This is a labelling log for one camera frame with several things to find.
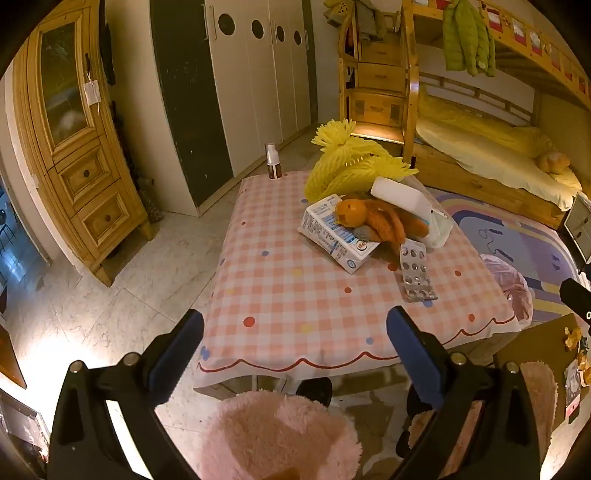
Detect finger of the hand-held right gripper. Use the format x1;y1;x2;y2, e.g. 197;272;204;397
560;278;591;324

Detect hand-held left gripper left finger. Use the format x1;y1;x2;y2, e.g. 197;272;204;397
48;308;205;480

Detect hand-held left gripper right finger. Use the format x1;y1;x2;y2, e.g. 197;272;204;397
386;305;546;480

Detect orange plush toy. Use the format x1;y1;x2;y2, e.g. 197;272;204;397
353;198;429;245

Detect white blue milk carton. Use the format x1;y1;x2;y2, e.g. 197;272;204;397
299;194;380;275

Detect pink plastic trash bag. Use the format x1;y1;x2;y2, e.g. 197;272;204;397
480;253;534;326

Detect silver pill blister pack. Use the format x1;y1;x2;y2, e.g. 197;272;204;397
401;276;439;304
399;241;428;280

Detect purple patterned rug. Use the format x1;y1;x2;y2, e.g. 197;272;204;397
427;187;585;324

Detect black table foot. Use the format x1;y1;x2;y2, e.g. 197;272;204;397
295;377;334;408

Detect white crumpled plastic bag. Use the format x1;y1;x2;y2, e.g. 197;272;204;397
409;185;458;251

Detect pink checkered tablecloth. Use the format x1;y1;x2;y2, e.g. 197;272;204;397
193;172;522;389

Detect brown plush toy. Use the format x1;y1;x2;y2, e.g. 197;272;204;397
536;151;571;175

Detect tangerine peel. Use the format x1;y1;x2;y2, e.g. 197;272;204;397
335;198;368;228

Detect yellow bedding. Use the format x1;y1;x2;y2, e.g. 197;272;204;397
416;88;583;212

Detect yellow foam fruit net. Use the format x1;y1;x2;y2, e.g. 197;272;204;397
304;119;389;203
333;155;419;195

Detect small white brown bottle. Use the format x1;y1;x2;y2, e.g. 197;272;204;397
264;143;283;181

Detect wooden cabinet with drawers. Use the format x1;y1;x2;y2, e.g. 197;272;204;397
11;0;155;287

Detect wooden bunk bed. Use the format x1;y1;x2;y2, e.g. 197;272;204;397
339;0;591;232

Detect dark wardrobe panel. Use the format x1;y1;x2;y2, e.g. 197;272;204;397
150;0;234;209

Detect wooden stair drawers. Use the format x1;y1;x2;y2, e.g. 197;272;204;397
339;18;419;144

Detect green puffer jacket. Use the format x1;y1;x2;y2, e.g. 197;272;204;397
442;0;497;78

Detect white wardrobe with round holes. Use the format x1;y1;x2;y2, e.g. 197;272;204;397
205;0;319;176

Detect hanging clothes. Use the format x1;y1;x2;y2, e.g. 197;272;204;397
323;0;407;42

